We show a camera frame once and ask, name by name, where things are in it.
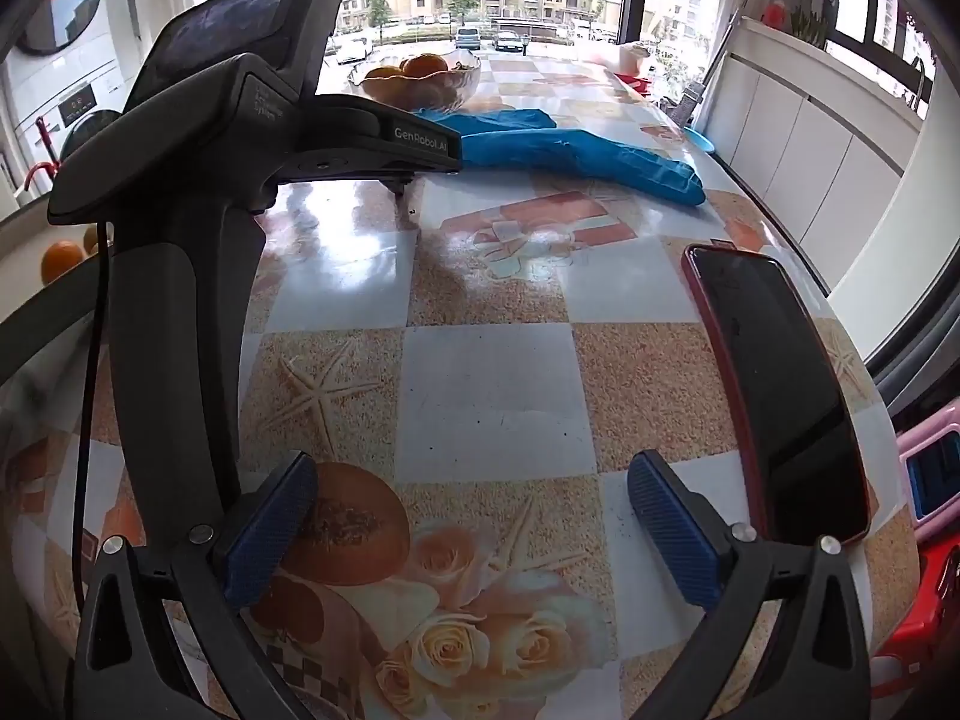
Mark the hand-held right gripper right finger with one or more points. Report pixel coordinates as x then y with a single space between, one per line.
671 540

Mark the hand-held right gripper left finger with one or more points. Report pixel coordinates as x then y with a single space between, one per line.
270 532

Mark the blue plastic bag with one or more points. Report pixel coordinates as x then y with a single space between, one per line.
615 165

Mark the smartphone in red case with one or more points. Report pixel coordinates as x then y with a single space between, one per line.
780 390

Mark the white parked car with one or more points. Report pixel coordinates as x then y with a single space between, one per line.
352 49

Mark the pink plastic stool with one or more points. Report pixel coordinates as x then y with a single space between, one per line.
930 465

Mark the white tumble dryer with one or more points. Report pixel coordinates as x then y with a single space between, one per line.
60 0

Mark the glass fruit bowl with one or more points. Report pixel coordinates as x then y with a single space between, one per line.
450 90

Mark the grey parked van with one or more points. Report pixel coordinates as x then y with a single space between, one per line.
467 38

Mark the blue plastic dish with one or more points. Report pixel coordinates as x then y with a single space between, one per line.
701 141

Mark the white cabinets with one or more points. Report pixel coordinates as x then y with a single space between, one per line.
810 150

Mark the red plastic item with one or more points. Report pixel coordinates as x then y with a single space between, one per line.
634 82

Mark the pink plastic bag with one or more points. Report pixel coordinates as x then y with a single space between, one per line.
622 56

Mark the metal faucet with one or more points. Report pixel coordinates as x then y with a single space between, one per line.
919 79

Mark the green potted plant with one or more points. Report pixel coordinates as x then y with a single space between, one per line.
810 26

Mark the red ornament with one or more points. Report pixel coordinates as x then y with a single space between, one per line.
774 13

